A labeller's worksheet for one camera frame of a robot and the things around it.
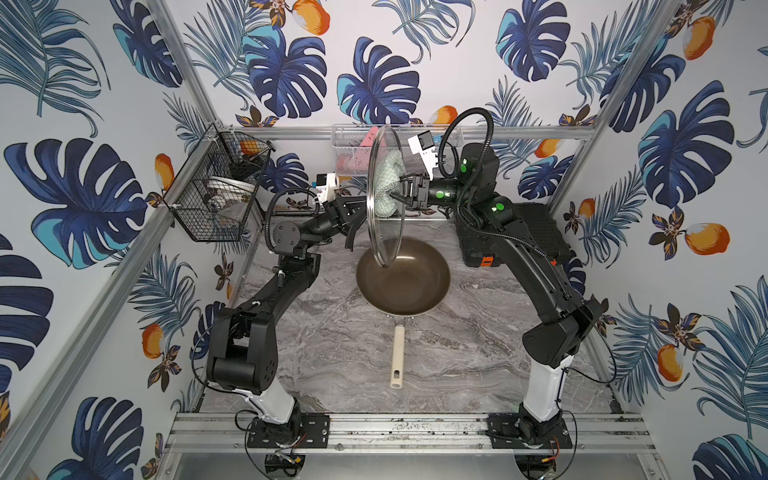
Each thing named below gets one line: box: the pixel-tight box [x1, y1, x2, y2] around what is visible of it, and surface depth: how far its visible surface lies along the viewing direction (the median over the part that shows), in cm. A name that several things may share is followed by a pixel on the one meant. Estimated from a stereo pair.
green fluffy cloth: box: [374, 151, 405, 218], surface depth 58 cm
